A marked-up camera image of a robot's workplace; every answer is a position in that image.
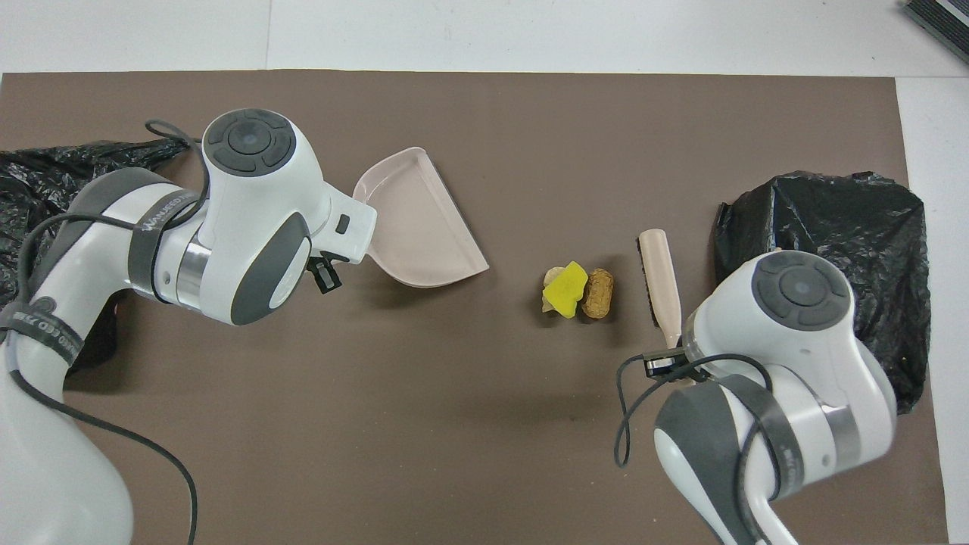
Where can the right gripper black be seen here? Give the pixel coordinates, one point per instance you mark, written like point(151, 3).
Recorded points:
point(662, 365)

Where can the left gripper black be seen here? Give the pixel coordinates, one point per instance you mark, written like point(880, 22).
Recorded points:
point(325, 276)

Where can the beige hand brush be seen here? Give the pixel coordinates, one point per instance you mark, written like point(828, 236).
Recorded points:
point(660, 280)

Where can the brown foam chunk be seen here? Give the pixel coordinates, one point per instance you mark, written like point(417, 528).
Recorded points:
point(598, 294)

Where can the beige plastic dustpan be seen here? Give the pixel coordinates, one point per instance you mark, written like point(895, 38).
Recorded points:
point(424, 235)

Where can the yellow sponge piece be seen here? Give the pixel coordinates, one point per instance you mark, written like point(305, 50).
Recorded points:
point(565, 291)

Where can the beige foam chunk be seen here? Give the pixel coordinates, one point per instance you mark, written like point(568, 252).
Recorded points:
point(552, 273)

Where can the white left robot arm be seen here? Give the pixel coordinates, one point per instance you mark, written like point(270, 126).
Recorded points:
point(250, 204)

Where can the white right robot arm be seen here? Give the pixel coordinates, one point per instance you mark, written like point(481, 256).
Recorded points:
point(795, 303)

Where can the left black garbage bag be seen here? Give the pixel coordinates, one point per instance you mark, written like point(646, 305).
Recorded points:
point(833, 219)

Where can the black garbage bag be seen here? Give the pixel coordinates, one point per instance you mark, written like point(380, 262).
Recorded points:
point(833, 219)
point(45, 170)

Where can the brown table mat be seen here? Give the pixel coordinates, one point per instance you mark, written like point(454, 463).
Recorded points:
point(530, 113)

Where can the right black garbage bag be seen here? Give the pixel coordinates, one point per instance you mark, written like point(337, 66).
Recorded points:
point(45, 170)

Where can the dark grey ribbed device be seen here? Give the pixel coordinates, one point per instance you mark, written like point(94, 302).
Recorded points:
point(942, 23)

